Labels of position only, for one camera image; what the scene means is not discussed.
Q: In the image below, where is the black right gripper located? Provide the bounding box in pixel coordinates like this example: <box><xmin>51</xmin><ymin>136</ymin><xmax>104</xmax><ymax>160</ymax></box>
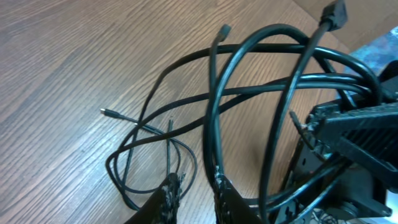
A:
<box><xmin>290</xmin><ymin>101</ymin><xmax>397</xmax><ymax>193</ymax></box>

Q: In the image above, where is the black USB-A cable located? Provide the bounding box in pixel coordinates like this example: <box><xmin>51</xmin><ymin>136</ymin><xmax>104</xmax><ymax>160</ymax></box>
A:
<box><xmin>104</xmin><ymin>0</ymin><xmax>386</xmax><ymax>224</ymax></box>

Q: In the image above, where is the thin black cable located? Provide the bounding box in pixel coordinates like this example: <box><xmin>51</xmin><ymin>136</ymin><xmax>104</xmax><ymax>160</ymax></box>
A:
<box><xmin>99</xmin><ymin>108</ymin><xmax>198</xmax><ymax>195</ymax></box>

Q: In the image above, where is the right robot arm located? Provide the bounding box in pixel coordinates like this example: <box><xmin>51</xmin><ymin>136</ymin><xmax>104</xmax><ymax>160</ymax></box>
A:
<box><xmin>270</xmin><ymin>100</ymin><xmax>397</xmax><ymax>223</ymax></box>

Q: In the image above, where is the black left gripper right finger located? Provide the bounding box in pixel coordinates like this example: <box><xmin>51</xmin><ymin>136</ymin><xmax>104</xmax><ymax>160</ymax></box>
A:
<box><xmin>213</xmin><ymin>166</ymin><xmax>262</xmax><ymax>224</ymax></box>

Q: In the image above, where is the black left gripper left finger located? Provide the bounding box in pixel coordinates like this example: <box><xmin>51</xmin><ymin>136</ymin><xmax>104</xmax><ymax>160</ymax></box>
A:
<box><xmin>125</xmin><ymin>173</ymin><xmax>182</xmax><ymax>224</ymax></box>

